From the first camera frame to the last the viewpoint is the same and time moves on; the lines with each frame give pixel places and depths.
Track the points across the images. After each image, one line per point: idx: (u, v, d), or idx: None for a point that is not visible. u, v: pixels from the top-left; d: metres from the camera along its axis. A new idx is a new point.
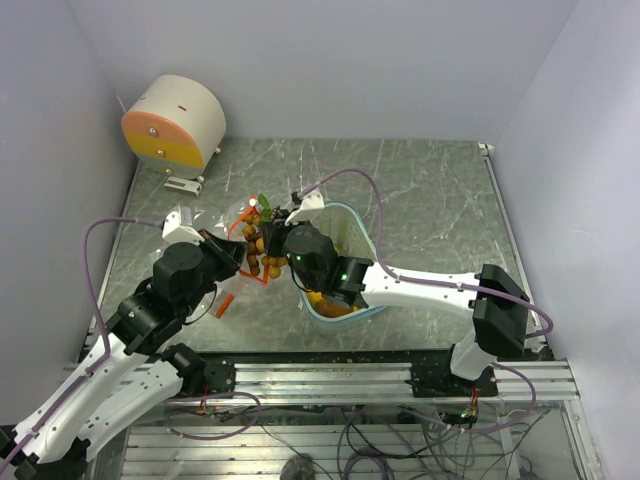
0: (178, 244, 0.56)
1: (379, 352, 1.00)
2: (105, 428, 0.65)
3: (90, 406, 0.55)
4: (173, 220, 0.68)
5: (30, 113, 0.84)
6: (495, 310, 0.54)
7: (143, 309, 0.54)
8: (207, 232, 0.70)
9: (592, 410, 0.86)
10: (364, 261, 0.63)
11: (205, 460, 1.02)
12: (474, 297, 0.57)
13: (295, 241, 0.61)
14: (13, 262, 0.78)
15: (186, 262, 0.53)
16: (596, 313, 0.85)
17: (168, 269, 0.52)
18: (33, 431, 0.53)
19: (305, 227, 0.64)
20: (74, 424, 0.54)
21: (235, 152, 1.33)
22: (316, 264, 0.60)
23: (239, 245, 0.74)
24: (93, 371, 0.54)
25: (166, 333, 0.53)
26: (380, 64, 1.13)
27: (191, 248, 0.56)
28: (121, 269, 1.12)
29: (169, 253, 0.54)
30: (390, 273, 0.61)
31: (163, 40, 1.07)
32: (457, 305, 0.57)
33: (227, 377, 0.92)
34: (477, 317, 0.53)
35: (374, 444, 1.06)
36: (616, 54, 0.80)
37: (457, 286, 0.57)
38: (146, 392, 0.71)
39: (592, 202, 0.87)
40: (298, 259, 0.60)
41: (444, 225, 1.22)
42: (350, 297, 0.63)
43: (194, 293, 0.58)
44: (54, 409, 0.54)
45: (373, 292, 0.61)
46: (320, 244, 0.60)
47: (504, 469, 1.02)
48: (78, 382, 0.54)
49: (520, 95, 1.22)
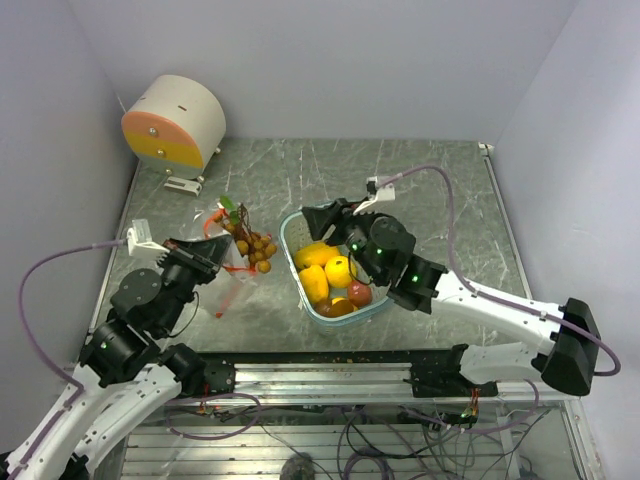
0: (135, 271, 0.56)
1: (379, 352, 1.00)
2: (103, 441, 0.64)
3: (75, 435, 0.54)
4: (131, 237, 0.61)
5: (30, 115, 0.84)
6: (577, 347, 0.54)
7: (116, 338, 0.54)
8: (172, 242, 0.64)
9: (592, 409, 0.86)
10: (439, 268, 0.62)
11: (205, 460, 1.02)
12: (557, 331, 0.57)
13: (380, 232, 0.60)
14: (14, 261, 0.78)
15: (142, 293, 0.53)
16: (594, 314, 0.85)
17: (125, 304, 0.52)
18: (22, 464, 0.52)
19: (392, 220, 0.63)
20: (61, 453, 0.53)
21: (235, 151, 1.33)
22: (393, 259, 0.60)
23: (219, 240, 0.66)
24: (71, 404, 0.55)
25: (145, 358, 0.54)
26: (380, 63, 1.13)
27: (149, 275, 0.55)
28: (122, 269, 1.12)
29: (125, 285, 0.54)
30: (468, 287, 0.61)
31: (163, 40, 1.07)
32: (536, 333, 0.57)
33: (227, 377, 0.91)
34: (559, 354, 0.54)
35: (374, 444, 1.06)
36: (616, 54, 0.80)
37: (540, 314, 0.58)
38: (143, 402, 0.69)
39: (592, 203, 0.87)
40: (380, 252, 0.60)
41: (444, 225, 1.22)
42: (415, 299, 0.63)
43: (169, 315, 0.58)
44: (40, 440, 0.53)
45: (445, 302, 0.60)
46: (404, 241, 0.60)
47: (504, 469, 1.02)
48: (57, 416, 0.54)
49: (520, 95, 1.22)
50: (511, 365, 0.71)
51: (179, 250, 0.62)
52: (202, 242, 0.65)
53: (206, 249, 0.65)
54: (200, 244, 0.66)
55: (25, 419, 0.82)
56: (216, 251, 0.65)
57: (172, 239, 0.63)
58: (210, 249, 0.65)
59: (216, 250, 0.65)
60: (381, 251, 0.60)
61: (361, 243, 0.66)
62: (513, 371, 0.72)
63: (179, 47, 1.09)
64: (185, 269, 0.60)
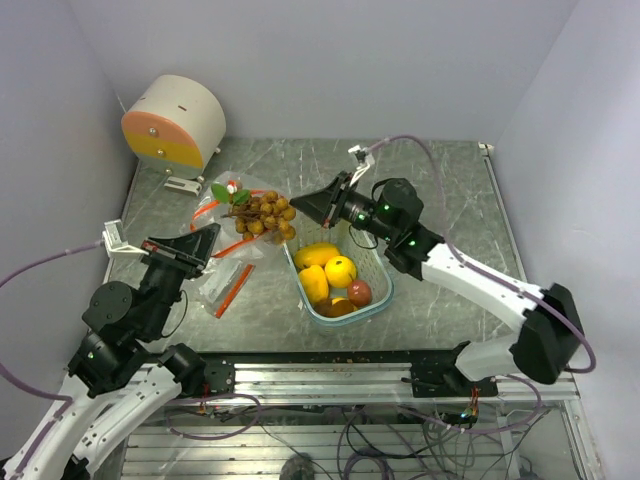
0: (106, 285, 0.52)
1: (379, 352, 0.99)
2: (103, 444, 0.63)
3: (69, 442, 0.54)
4: (106, 240, 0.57)
5: (31, 116, 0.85)
6: (545, 324, 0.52)
7: (104, 347, 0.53)
8: (150, 243, 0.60)
9: (592, 410, 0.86)
10: (438, 238, 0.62)
11: (206, 460, 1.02)
12: (530, 307, 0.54)
13: (391, 190, 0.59)
14: (14, 258, 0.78)
15: (114, 311, 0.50)
16: (594, 314, 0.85)
17: (97, 326, 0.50)
18: (17, 473, 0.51)
19: (406, 182, 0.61)
20: (57, 461, 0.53)
21: (235, 151, 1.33)
22: (398, 220, 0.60)
23: (205, 231, 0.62)
24: (62, 414, 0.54)
25: (133, 367, 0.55)
26: (380, 62, 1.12)
27: (119, 289, 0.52)
28: (122, 269, 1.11)
29: (96, 303, 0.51)
30: (456, 256, 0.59)
31: (162, 41, 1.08)
32: (509, 308, 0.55)
33: (227, 377, 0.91)
34: (524, 325, 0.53)
35: (374, 444, 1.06)
36: (616, 54, 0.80)
37: (518, 291, 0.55)
38: (142, 403, 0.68)
39: (592, 203, 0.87)
40: (386, 209, 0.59)
41: (444, 225, 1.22)
42: (408, 264, 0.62)
43: (154, 320, 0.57)
44: (34, 449, 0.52)
45: (432, 268, 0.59)
46: (412, 205, 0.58)
47: (504, 469, 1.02)
48: (48, 427, 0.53)
49: (520, 95, 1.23)
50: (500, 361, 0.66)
51: (159, 253, 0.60)
52: (186, 235, 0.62)
53: (191, 243, 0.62)
54: (184, 239, 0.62)
55: (24, 419, 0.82)
56: (202, 245, 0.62)
57: (149, 240, 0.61)
58: (196, 243, 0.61)
59: (201, 243, 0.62)
60: (389, 209, 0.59)
61: (368, 213, 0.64)
62: (504, 366, 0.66)
63: (179, 47, 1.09)
64: (169, 272, 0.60)
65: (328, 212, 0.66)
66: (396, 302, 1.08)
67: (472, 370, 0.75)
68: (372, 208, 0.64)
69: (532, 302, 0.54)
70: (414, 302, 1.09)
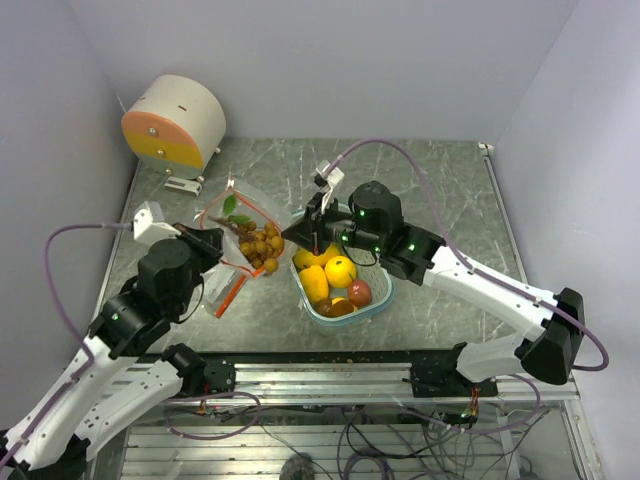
0: (165, 241, 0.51)
1: (379, 352, 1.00)
2: (106, 427, 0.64)
3: (80, 410, 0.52)
4: (143, 218, 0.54)
5: (31, 115, 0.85)
6: (564, 336, 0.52)
7: (128, 310, 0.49)
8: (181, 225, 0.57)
9: (593, 409, 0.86)
10: (437, 240, 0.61)
11: (206, 460, 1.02)
12: (548, 317, 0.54)
13: (362, 195, 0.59)
14: (14, 258, 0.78)
15: (172, 259, 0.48)
16: (593, 315, 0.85)
17: (153, 268, 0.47)
18: (23, 439, 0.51)
19: (375, 183, 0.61)
20: (65, 429, 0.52)
21: (235, 151, 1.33)
22: (379, 223, 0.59)
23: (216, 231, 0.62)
24: (79, 376, 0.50)
25: (155, 335, 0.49)
26: (380, 62, 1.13)
27: (178, 245, 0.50)
28: (122, 269, 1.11)
29: (154, 250, 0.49)
30: (466, 264, 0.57)
31: (162, 41, 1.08)
32: (526, 318, 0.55)
33: (227, 377, 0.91)
34: (543, 339, 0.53)
35: (374, 444, 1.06)
36: (616, 53, 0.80)
37: (534, 300, 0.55)
38: (147, 392, 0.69)
39: (592, 202, 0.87)
40: (362, 215, 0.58)
41: (444, 225, 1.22)
42: (407, 268, 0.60)
43: (187, 291, 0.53)
44: (42, 415, 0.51)
45: (440, 275, 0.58)
46: (388, 203, 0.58)
47: (504, 469, 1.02)
48: (64, 388, 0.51)
49: (520, 95, 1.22)
50: (504, 361, 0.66)
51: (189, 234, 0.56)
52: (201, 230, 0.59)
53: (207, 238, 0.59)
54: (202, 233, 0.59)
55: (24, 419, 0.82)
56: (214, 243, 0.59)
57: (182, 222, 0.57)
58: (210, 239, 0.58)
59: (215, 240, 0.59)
60: (364, 214, 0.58)
61: (349, 230, 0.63)
62: (507, 367, 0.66)
63: (179, 46, 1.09)
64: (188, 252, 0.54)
65: (312, 240, 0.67)
66: (396, 302, 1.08)
67: (474, 370, 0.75)
68: (351, 225, 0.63)
69: (550, 312, 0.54)
70: (414, 303, 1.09)
